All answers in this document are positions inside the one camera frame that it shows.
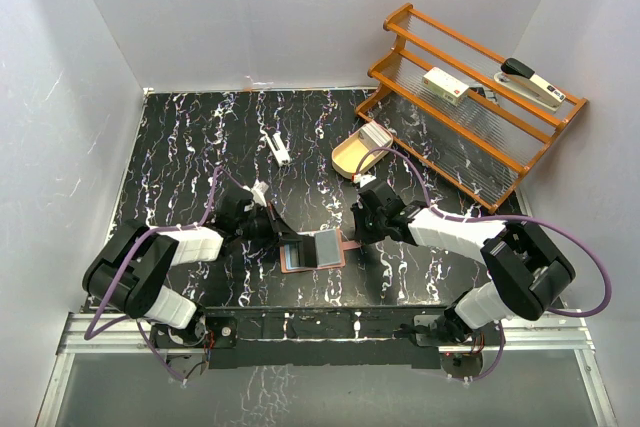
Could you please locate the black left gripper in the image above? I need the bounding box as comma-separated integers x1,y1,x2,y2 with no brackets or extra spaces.
236,202,302,250

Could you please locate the beige oval card tray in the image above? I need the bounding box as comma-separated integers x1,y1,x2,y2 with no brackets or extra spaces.
331,126,387,180

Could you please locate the stack of credit cards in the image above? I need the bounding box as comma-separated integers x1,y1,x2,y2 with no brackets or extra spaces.
358,121,393,151

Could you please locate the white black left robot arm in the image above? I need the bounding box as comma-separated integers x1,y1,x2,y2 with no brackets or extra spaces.
82,187,308,346

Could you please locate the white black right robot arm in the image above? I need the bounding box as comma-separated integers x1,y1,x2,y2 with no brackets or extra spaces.
351,175,576,345

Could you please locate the white staple remover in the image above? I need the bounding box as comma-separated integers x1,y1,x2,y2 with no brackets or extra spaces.
261,131,291,167

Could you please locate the orange wooden shelf rack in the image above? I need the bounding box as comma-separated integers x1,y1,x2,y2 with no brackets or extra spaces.
355,3,588,212

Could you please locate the white red staples box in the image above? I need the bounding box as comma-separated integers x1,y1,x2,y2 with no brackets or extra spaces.
422,67,470,106

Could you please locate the black beige stapler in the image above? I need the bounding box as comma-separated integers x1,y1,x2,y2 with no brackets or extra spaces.
494,57,566,112

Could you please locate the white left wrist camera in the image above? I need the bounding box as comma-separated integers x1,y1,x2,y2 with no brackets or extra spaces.
250,180,269,207

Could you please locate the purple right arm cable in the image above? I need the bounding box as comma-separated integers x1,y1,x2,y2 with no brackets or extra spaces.
352,145,613,383

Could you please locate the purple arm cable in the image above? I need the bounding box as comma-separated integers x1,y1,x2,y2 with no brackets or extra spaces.
352,145,613,383
83,166,251,382

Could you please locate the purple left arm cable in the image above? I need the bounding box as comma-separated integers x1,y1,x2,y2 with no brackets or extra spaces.
83,166,251,382

